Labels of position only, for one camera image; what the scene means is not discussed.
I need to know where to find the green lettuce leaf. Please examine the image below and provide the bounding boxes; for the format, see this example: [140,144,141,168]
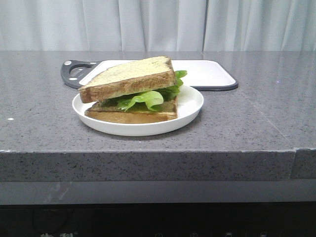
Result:
[116,70,187,112]

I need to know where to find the bread slice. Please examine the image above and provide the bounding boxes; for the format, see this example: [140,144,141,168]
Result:
[84,97,178,124]
[79,56,176,103]

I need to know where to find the white round plate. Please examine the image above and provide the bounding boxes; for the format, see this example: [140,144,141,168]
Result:
[72,85,204,136]

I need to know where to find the white grey cutting board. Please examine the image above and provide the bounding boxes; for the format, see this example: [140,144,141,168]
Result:
[60,60,238,91]

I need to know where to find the white pleated curtain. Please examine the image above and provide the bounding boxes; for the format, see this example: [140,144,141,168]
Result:
[0,0,316,51]

